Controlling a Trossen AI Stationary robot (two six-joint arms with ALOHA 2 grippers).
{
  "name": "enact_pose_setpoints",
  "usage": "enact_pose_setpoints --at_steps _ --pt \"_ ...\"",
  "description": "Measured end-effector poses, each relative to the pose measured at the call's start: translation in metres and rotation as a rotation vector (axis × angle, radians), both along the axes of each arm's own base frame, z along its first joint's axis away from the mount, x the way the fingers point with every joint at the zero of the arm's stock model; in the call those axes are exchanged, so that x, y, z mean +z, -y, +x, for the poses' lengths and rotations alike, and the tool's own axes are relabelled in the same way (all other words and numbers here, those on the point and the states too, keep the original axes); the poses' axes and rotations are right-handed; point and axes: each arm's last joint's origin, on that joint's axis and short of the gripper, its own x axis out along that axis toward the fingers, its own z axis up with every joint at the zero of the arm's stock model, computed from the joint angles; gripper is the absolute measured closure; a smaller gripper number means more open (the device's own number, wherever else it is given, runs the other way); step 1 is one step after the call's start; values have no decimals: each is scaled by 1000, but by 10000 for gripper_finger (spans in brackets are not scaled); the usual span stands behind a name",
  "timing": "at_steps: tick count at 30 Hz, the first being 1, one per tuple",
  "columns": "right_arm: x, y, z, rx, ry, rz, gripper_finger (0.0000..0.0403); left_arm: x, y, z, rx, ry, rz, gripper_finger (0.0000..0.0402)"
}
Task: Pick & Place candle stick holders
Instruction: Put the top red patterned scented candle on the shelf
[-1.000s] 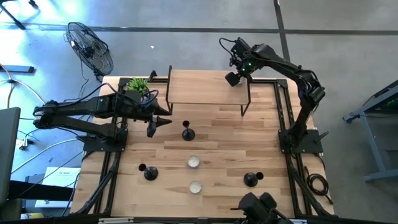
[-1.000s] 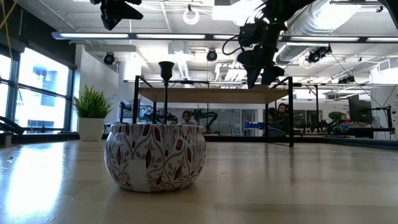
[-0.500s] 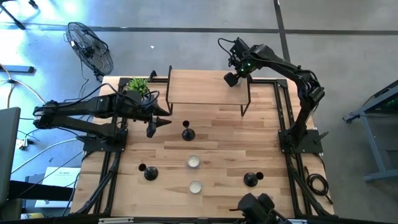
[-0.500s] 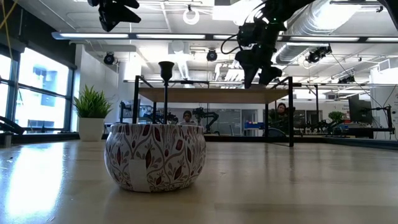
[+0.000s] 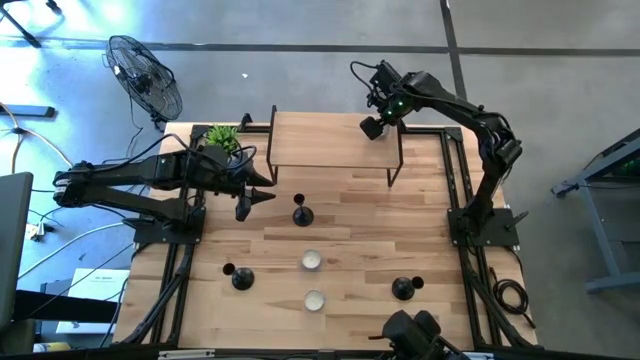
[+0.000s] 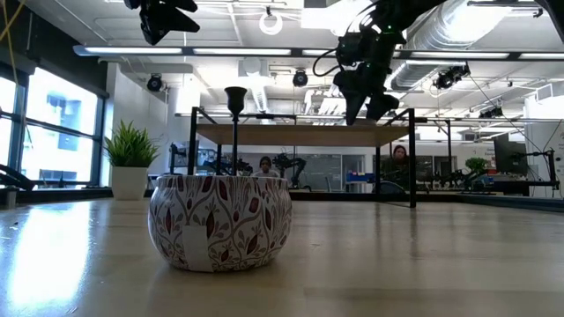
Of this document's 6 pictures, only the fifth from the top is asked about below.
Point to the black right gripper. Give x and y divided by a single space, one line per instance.
397 105

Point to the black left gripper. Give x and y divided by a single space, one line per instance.
225 170

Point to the black metal candlestick holder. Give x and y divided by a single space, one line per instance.
243 279
303 217
402 289

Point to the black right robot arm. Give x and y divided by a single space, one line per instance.
492 140

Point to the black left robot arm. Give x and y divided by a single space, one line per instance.
125 172

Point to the green plant in white pot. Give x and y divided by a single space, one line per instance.
222 137

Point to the wooden shelf riser black legs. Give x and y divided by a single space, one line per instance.
325 140

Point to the black floor fan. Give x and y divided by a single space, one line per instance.
145 80

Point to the white paper sheet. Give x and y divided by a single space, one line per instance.
95 290

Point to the black bulky device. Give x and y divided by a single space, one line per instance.
412 335

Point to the white power strip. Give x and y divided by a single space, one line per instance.
36 231

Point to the black desk beam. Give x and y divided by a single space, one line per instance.
65 306

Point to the black floor bar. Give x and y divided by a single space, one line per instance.
27 111

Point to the dark grey panel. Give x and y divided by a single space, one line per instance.
12 240

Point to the yellow object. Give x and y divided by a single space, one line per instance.
55 347

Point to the grey metal side table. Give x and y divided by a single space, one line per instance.
595 235

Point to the black stand legs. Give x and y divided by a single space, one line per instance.
22 27

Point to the black aluminium table frame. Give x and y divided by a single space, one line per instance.
452 134

